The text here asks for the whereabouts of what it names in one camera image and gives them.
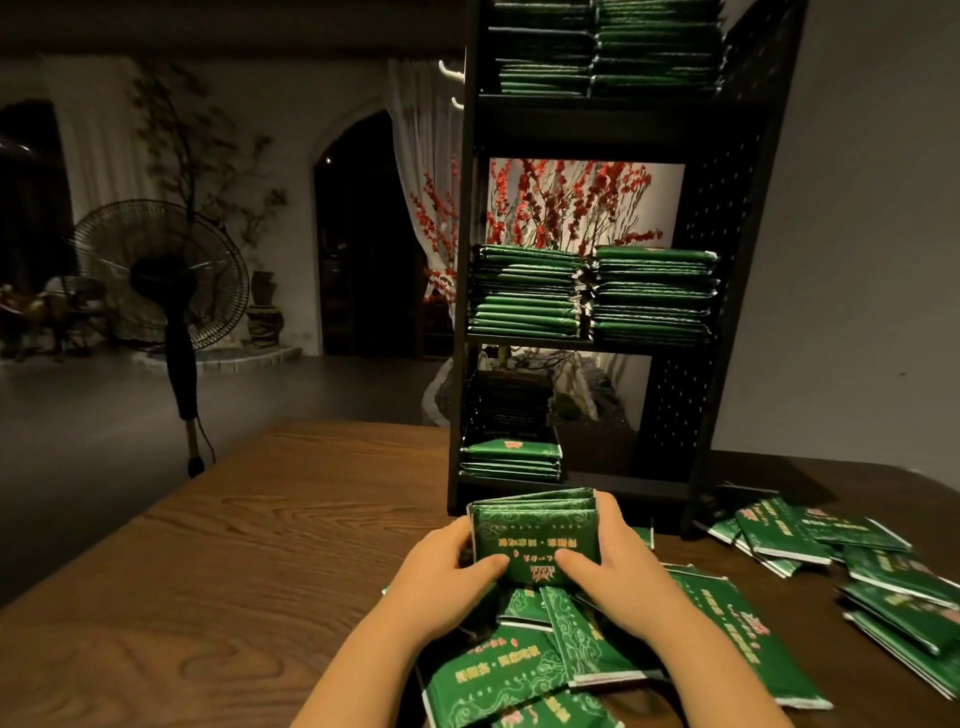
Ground bare branched tree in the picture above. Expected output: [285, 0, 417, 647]
[127, 60, 291, 272]

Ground black metal shelf rack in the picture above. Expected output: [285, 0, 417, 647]
[445, 0, 812, 534]

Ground dark vase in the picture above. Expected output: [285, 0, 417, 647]
[243, 268, 287, 348]

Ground black standing fan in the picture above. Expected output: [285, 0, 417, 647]
[69, 198, 252, 479]

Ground person's left hand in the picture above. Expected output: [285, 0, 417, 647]
[378, 514, 515, 647]

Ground bundle of green packets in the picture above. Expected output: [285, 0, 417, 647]
[466, 484, 605, 590]

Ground pile of green packets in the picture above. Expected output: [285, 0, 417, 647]
[417, 480, 960, 728]

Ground person's left forearm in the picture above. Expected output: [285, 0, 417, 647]
[289, 615, 459, 728]

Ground person's right hand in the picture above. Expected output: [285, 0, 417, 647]
[552, 489, 701, 650]

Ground red berry branches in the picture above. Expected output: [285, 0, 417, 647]
[408, 157, 669, 294]

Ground white curtain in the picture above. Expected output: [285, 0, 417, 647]
[384, 57, 470, 302]
[42, 57, 159, 227]

